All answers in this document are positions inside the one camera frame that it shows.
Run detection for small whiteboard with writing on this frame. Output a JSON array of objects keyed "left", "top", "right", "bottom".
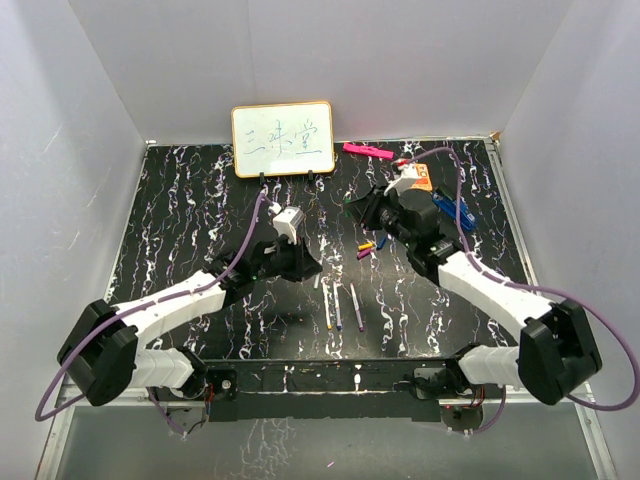
[{"left": 231, "top": 101, "right": 336, "bottom": 178}]

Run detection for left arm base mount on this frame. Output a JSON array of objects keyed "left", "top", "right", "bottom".
[{"left": 152, "top": 366, "right": 239, "bottom": 421}]

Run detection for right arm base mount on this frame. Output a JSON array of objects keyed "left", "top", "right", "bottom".
[{"left": 393, "top": 364, "right": 491, "bottom": 408}]

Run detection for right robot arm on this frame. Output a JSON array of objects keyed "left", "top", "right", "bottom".
[{"left": 346, "top": 187, "right": 602, "bottom": 405}]

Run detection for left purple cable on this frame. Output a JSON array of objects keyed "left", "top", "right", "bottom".
[{"left": 33, "top": 192, "right": 281, "bottom": 441}]

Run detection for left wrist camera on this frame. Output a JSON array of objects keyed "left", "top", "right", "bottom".
[{"left": 272, "top": 206, "right": 304, "bottom": 245}]

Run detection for pink marker pen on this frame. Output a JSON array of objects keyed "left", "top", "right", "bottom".
[{"left": 349, "top": 283, "right": 365, "bottom": 332}]

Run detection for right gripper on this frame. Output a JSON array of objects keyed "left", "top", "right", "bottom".
[{"left": 346, "top": 183, "right": 415, "bottom": 250}]

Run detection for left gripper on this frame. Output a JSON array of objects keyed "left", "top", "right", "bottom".
[{"left": 253, "top": 233, "right": 322, "bottom": 284}]

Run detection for yellow marker pen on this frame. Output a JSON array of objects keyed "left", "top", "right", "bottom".
[{"left": 322, "top": 283, "right": 332, "bottom": 331}]

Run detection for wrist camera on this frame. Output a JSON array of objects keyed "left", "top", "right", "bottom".
[
  {"left": 272, "top": 206, "right": 304, "bottom": 245},
  {"left": 384, "top": 163, "right": 415, "bottom": 196}
]

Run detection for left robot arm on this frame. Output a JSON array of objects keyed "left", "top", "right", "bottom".
[{"left": 58, "top": 235, "right": 322, "bottom": 406}]

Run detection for purple cable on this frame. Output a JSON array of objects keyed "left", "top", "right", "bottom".
[
  {"left": 399, "top": 147, "right": 640, "bottom": 436},
  {"left": 33, "top": 192, "right": 281, "bottom": 441}
]

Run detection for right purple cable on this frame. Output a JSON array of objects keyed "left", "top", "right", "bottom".
[{"left": 399, "top": 147, "right": 640, "bottom": 436}]

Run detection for pink pen cap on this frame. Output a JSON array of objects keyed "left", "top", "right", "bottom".
[{"left": 357, "top": 248, "right": 372, "bottom": 260}]

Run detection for blue pen cap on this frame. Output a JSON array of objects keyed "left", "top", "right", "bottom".
[{"left": 376, "top": 236, "right": 387, "bottom": 250}]

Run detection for orange card box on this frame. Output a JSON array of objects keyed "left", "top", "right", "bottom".
[{"left": 411, "top": 163, "right": 433, "bottom": 192}]

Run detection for blue marker pen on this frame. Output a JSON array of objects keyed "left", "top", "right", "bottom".
[{"left": 333, "top": 281, "right": 343, "bottom": 331}]

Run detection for blue plastic clip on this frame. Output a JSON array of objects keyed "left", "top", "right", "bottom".
[{"left": 432, "top": 187, "right": 476, "bottom": 232}]

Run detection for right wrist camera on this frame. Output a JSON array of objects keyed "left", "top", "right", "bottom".
[{"left": 384, "top": 163, "right": 415, "bottom": 196}]

